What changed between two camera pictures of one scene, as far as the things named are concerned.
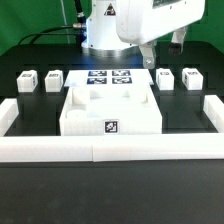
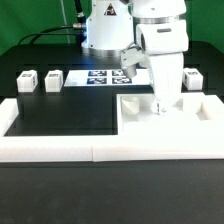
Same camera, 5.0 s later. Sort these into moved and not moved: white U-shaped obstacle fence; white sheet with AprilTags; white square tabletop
Moved: white square tabletop
Not moved: white sheet with AprilTags; white U-shaped obstacle fence
